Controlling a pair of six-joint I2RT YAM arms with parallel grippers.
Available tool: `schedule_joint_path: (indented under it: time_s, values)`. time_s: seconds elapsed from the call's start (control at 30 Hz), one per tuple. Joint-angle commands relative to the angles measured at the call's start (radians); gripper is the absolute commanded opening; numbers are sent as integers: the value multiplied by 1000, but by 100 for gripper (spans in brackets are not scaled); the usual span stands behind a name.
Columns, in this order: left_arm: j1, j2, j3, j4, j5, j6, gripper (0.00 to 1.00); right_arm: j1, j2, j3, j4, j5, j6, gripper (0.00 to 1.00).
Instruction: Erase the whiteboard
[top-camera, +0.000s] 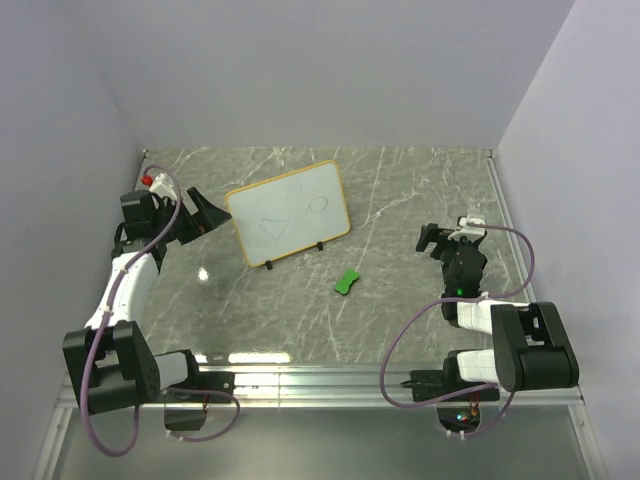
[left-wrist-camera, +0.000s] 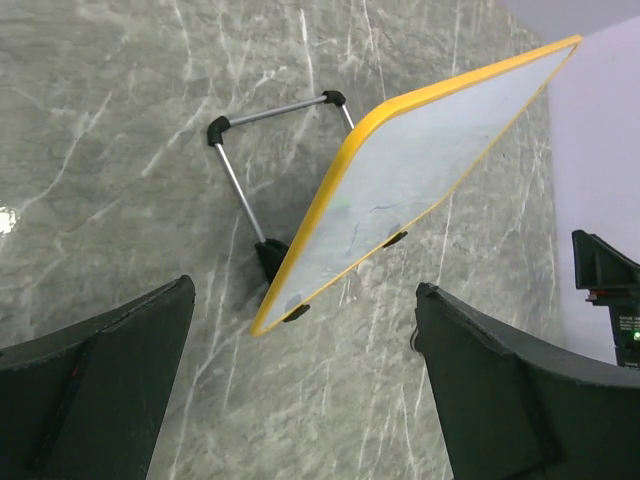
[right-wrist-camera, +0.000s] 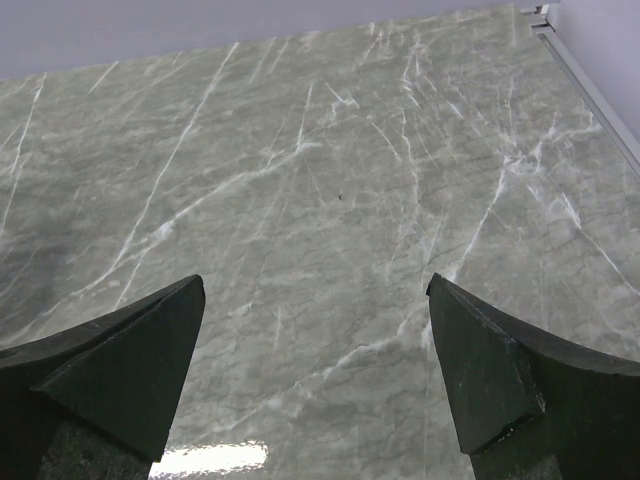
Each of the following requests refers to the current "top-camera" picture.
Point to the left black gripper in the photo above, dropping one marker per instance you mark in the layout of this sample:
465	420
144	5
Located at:
206	218

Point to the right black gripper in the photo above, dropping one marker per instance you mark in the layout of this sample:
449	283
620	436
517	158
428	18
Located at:
431	233

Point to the yellow-framed whiteboard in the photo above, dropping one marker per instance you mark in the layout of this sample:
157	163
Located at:
289	213

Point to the green bow-shaped eraser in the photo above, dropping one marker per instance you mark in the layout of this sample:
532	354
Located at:
345	283

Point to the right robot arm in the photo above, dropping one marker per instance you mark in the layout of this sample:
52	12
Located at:
530	347

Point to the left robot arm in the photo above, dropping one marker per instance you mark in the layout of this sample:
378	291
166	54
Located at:
109	362

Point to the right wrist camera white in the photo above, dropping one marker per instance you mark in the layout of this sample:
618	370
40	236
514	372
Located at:
470	222

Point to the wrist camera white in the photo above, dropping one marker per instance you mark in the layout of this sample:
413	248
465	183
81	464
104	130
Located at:
162	185
470	222

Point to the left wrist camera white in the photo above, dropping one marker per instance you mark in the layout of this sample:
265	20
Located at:
162	185

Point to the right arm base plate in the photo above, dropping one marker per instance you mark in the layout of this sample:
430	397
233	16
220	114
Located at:
428	384

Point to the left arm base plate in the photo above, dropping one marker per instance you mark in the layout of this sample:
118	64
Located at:
209	387

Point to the aluminium rail frame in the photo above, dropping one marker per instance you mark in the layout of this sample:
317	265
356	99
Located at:
330	422

